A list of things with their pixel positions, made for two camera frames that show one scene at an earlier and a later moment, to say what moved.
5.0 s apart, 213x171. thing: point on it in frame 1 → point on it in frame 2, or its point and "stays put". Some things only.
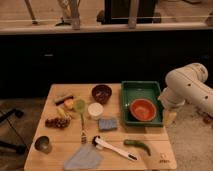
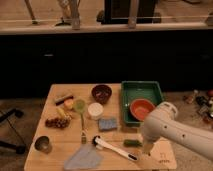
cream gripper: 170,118 → 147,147
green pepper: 137,143 stays put
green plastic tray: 141,89 stays put
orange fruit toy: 68,103 stays put
